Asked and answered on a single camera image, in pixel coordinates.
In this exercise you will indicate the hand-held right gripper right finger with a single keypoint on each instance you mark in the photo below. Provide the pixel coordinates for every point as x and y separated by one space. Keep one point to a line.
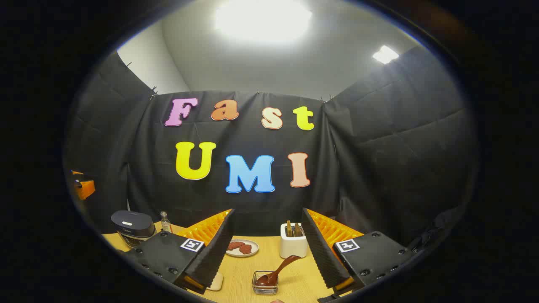
324 252

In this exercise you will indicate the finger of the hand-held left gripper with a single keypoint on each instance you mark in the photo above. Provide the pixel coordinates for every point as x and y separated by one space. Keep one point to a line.
86 188

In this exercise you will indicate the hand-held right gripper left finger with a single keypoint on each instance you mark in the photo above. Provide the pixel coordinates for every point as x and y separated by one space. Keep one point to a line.
214 252

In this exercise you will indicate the brown wooden spoon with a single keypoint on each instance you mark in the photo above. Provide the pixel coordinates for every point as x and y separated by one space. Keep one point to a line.
286 263

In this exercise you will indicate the grey rice cooker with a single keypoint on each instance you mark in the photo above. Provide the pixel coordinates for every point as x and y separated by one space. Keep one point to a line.
132 223

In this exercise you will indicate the red meat piece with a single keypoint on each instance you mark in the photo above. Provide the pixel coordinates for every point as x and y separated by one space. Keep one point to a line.
236 245
246 249

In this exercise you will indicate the round white plate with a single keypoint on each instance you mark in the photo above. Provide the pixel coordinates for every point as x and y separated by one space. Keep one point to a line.
252 253

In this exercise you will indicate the small glass bottle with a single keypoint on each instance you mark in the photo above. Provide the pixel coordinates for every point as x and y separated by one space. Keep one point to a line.
166 223

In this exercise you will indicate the black backdrop cloth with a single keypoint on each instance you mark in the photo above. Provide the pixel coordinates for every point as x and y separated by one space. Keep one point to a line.
358 168

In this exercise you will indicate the small ceiling light panel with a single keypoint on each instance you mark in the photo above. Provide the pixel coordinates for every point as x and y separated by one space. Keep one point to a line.
385 54

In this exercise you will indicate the large ceiling light panel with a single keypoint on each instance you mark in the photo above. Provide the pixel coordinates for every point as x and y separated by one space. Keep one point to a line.
263 19

